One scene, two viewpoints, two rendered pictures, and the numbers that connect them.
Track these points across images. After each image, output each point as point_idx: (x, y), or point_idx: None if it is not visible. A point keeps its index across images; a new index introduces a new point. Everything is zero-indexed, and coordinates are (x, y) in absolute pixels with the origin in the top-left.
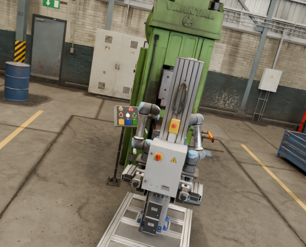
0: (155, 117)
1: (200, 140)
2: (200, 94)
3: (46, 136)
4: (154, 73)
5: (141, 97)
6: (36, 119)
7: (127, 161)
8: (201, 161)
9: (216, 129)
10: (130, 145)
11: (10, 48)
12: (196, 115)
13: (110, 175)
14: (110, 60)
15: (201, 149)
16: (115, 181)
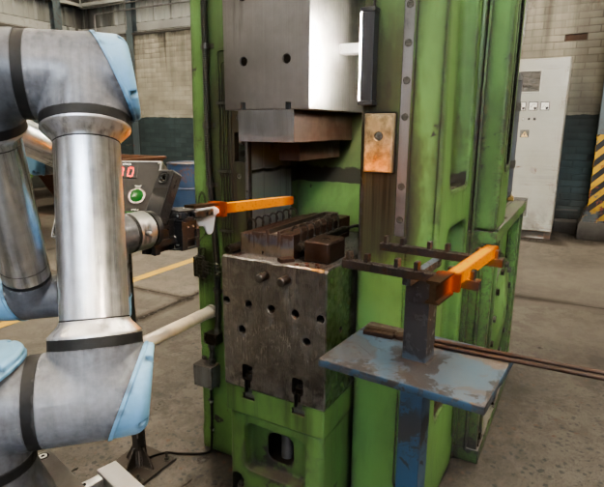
0: (30, 156)
1: (88, 259)
2: (440, 52)
3: (143, 304)
4: (221, 12)
5: (200, 129)
6: (175, 270)
7: (203, 389)
8: None
9: None
10: (201, 325)
11: None
12: (23, 30)
13: (166, 433)
14: None
15: (80, 342)
16: (143, 461)
